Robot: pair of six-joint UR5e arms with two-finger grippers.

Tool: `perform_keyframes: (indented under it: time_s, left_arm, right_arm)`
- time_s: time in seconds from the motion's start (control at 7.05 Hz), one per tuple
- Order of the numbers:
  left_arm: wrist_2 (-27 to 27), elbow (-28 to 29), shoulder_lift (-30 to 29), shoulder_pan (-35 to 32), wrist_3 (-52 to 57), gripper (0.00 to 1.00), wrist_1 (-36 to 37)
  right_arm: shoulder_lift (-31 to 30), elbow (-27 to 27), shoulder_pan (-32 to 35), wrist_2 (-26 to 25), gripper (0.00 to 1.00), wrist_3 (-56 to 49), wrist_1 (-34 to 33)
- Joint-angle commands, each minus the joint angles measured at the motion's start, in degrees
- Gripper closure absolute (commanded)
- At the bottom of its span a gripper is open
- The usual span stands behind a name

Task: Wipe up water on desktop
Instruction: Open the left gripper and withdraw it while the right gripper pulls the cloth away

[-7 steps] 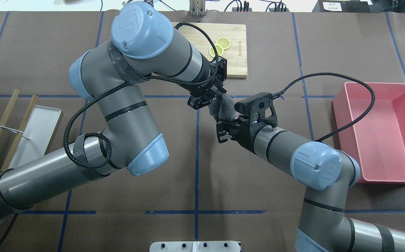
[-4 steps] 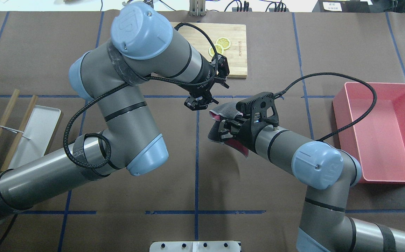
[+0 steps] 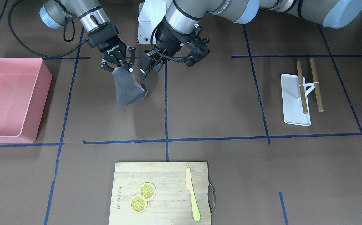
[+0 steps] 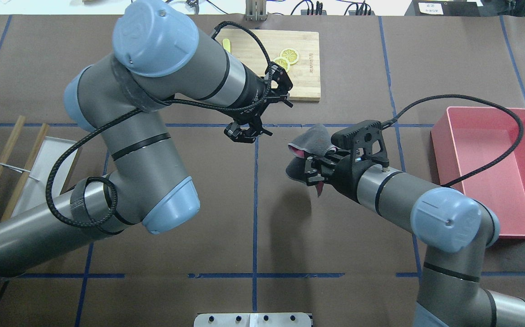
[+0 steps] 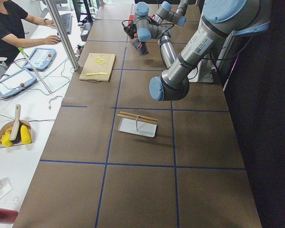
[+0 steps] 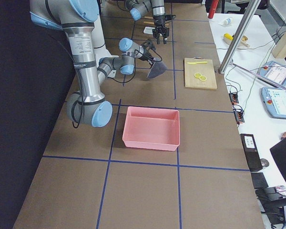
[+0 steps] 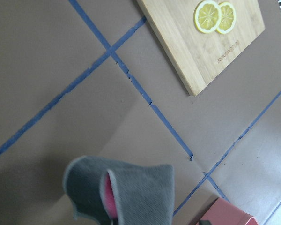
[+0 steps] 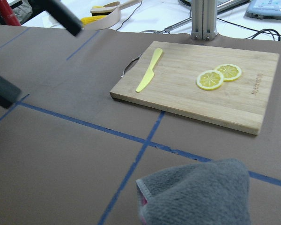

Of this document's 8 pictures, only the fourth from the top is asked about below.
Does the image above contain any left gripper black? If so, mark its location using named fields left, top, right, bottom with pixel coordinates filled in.
left=224, top=64, right=294, bottom=144

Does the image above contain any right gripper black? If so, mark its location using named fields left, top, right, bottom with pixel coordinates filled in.
left=304, top=154, right=367, bottom=200

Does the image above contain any grey and pink cloth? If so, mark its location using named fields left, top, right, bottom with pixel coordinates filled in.
left=285, top=124, right=339, bottom=184

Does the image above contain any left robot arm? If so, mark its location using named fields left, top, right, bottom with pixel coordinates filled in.
left=0, top=0, right=293, bottom=284

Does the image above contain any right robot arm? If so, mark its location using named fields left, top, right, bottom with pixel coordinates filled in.
left=303, top=153, right=525, bottom=327

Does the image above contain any front lemon slice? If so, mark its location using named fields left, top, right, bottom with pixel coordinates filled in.
left=272, top=56, right=291, bottom=73

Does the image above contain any lemon slice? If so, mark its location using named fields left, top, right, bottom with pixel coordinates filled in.
left=280, top=48, right=300, bottom=65
left=272, top=56, right=291, bottom=73

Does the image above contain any rear lemon slice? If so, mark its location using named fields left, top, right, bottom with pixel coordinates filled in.
left=280, top=48, right=300, bottom=65

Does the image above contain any yellow plastic knife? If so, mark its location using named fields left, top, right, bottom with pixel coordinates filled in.
left=221, top=39, right=232, bottom=54

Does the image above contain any black box with label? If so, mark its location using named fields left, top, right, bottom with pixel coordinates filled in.
left=404, top=0, right=481, bottom=17

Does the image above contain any pink plastic bin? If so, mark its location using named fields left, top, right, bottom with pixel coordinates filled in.
left=431, top=106, right=525, bottom=238

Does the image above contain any white rack tray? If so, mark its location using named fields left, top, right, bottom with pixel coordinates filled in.
left=12, top=136, right=79, bottom=217

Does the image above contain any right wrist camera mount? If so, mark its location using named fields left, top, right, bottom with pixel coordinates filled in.
left=331, top=120, right=389, bottom=169

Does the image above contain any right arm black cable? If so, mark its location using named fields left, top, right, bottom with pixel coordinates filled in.
left=383, top=94, right=524, bottom=188

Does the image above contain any aluminium frame post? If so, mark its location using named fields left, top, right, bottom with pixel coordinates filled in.
left=245, top=0, right=268, bottom=21

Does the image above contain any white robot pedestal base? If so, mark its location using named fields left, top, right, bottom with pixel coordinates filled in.
left=193, top=312, right=314, bottom=327

